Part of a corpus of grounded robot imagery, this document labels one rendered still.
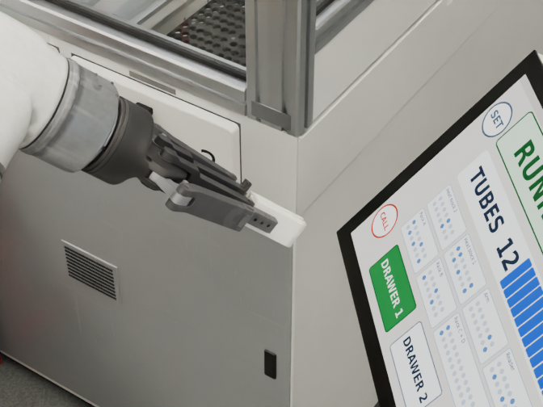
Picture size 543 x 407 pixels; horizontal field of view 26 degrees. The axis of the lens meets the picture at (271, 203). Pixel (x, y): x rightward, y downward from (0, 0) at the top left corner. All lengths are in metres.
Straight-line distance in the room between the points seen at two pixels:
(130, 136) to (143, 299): 0.96
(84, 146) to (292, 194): 0.61
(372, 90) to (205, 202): 0.66
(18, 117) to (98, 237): 0.97
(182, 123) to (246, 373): 0.50
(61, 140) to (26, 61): 0.07
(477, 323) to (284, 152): 0.50
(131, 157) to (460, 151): 0.38
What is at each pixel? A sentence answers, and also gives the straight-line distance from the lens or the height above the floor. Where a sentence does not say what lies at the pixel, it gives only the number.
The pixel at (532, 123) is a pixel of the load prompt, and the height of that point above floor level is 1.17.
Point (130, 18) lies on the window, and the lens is 1.61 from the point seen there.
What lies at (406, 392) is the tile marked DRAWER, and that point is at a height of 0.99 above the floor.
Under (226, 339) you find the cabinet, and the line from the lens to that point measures 1.89.
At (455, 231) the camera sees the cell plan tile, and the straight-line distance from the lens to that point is 1.20.
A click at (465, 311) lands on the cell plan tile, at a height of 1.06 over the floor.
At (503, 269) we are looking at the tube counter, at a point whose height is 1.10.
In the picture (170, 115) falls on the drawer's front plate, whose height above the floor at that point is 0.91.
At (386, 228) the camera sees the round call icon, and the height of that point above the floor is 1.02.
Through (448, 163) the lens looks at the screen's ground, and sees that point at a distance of 1.26.
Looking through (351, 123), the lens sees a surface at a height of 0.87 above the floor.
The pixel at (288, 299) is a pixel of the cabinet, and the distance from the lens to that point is 1.72.
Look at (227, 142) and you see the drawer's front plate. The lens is 1.56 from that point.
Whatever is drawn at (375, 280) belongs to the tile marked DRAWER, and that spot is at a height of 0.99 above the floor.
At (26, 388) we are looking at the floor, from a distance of 2.48.
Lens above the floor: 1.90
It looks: 42 degrees down
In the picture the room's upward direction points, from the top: straight up
